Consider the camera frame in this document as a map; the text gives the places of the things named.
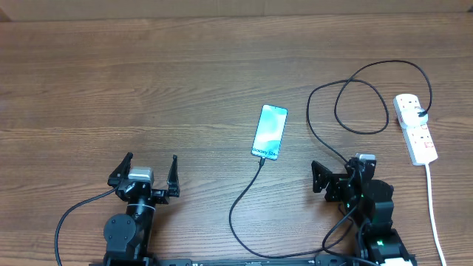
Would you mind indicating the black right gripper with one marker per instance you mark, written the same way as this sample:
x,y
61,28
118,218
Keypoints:
x,y
336,183

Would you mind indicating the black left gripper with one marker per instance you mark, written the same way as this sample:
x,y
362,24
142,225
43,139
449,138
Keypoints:
x,y
161,196

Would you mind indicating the blue Galaxy smartphone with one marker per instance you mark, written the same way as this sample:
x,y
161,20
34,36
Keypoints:
x,y
269,131

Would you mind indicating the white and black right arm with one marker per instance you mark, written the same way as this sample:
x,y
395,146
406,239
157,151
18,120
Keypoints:
x,y
368,203

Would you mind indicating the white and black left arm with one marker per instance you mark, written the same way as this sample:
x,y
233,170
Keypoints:
x,y
128,235

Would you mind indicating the white charger plug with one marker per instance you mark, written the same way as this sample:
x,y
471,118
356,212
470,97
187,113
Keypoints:
x,y
411,118

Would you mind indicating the white power strip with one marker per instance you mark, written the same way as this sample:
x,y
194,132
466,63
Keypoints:
x,y
419,141

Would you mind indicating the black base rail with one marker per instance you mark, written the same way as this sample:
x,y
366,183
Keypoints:
x,y
320,260

